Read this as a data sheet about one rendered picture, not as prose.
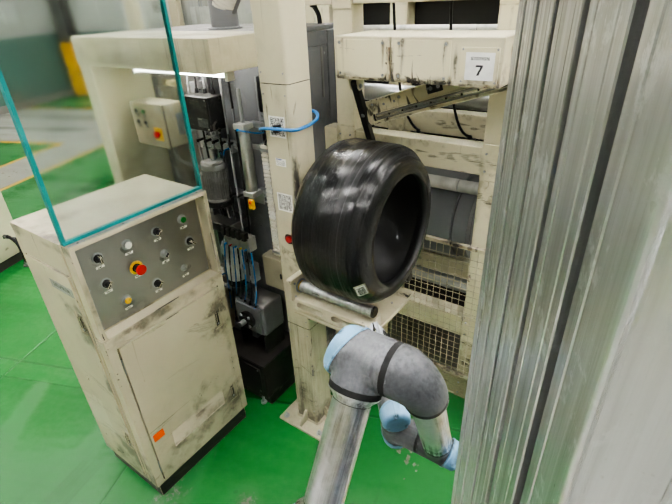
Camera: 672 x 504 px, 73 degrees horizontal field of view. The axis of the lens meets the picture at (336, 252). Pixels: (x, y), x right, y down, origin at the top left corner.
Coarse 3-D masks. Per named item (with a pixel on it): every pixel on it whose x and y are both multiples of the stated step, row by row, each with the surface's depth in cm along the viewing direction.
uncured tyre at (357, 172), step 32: (320, 160) 150; (352, 160) 145; (384, 160) 144; (416, 160) 156; (320, 192) 144; (352, 192) 139; (384, 192) 142; (416, 192) 181; (320, 224) 143; (352, 224) 138; (384, 224) 193; (416, 224) 185; (320, 256) 147; (352, 256) 141; (384, 256) 189; (416, 256) 177; (320, 288) 166; (352, 288) 149; (384, 288) 160
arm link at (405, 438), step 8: (384, 432) 122; (392, 432) 120; (400, 432) 120; (408, 432) 119; (416, 432) 118; (384, 440) 126; (392, 440) 122; (400, 440) 120; (408, 440) 118; (400, 448) 125; (408, 448) 119
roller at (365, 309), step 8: (304, 288) 179; (312, 288) 177; (320, 296) 175; (328, 296) 173; (336, 296) 172; (336, 304) 172; (344, 304) 170; (352, 304) 168; (360, 304) 166; (368, 304) 166; (360, 312) 166; (368, 312) 164; (376, 312) 166
